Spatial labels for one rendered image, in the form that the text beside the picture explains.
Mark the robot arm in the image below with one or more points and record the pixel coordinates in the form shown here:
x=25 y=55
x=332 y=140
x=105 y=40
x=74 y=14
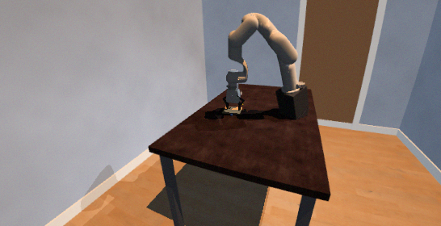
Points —
x=284 y=50

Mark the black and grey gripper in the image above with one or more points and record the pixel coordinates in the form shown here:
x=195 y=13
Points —
x=233 y=96

